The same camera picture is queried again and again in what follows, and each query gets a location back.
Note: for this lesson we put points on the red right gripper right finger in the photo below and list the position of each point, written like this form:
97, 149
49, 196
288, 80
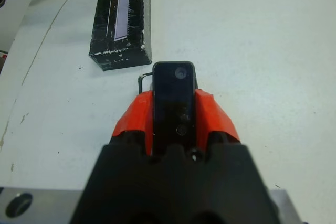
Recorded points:
212, 119

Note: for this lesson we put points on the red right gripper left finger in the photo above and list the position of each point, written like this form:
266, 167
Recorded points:
139, 116

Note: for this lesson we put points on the slim black camera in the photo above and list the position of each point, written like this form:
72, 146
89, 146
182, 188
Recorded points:
170, 103

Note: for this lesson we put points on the black camera box lid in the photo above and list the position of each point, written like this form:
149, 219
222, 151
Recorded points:
120, 37

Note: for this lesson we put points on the camera box base white inside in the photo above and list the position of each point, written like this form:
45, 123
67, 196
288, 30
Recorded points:
140, 85

